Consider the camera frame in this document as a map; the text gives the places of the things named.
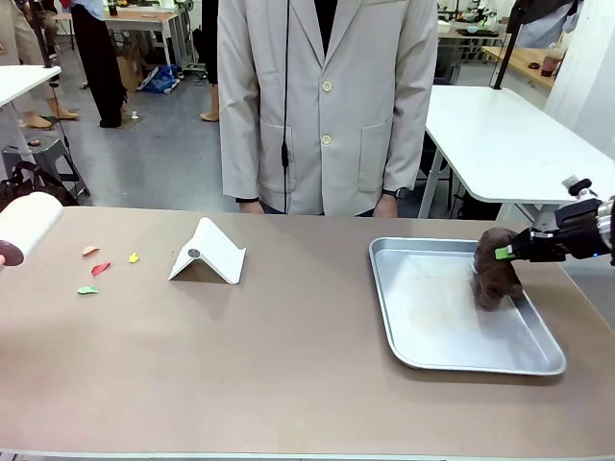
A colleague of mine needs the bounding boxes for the person's left forearm beige sleeve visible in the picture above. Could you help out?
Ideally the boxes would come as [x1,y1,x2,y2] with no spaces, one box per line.
[381,105,437,194]

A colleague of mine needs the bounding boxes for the black microphone cable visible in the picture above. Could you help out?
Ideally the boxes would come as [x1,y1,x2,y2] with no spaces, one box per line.
[280,0,295,215]

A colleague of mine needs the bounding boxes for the brown terry towel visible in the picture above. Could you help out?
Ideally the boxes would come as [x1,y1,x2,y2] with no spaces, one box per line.
[470,228,525,313]

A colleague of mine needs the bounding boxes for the wooden desk white legs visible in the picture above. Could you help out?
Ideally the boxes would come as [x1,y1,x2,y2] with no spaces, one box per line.
[103,10,187,68]

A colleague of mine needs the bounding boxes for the person in beige jacket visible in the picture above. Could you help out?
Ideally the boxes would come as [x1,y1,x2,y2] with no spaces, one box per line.
[216,0,439,218]

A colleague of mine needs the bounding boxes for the barefoot person in black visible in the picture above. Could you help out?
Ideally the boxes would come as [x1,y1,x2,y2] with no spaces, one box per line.
[198,0,222,124]

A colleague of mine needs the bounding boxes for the bottle with red drink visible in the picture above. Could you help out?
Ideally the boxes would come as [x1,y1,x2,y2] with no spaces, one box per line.
[540,41,564,78]

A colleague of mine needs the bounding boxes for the light wooden table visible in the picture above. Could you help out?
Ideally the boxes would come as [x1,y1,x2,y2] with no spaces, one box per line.
[481,45,561,90]

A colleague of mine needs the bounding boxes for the person in light blue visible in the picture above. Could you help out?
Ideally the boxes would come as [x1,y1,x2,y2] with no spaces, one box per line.
[516,0,585,49]

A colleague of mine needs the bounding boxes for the person in black skirt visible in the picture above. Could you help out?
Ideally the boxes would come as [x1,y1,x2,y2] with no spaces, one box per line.
[70,0,129,129]

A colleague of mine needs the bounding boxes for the white table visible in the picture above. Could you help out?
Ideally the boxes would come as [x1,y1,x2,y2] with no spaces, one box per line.
[418,85,615,223]
[0,64,62,109]

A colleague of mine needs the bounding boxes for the person's left hand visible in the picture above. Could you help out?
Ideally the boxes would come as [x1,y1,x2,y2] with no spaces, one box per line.
[373,194,400,218]

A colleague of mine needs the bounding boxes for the cardboard box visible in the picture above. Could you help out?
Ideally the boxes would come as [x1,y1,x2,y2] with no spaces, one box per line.
[116,45,145,92]

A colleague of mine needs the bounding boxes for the person in beige trousers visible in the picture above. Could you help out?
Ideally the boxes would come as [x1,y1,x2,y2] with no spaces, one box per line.
[0,0,81,131]

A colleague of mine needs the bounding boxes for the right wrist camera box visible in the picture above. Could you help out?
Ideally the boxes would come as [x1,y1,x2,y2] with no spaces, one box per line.
[560,176,594,199]

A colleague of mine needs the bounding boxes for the silver metal tray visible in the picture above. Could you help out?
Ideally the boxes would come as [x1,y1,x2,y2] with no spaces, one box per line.
[368,236,568,376]

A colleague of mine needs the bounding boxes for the white folded stand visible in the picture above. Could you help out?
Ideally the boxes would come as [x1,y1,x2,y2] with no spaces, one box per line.
[167,216,247,287]

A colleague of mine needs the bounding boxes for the black tripod pole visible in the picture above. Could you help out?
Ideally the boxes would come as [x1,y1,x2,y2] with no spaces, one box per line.
[28,0,73,155]

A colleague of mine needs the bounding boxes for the grey workbench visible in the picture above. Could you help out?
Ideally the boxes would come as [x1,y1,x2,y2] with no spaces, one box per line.
[434,18,510,84]

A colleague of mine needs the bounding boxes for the black stand pole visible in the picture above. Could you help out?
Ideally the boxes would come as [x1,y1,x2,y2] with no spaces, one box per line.
[490,0,523,91]

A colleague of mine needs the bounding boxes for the dark brown bag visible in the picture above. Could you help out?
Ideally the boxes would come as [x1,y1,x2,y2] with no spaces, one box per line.
[0,161,78,212]

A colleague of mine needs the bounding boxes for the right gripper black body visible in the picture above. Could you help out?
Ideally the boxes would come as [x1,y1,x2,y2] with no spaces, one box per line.
[554,198,603,261]

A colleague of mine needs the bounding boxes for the blue plastic bag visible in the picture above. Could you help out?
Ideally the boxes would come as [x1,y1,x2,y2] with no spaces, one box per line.
[138,64,182,95]

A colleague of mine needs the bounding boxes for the grey metal stool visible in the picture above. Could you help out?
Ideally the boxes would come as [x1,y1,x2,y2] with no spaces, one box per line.
[0,137,92,199]

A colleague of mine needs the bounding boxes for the person's right forearm beige sleeve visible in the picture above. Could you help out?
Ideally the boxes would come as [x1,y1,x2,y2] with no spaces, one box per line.
[218,109,263,204]

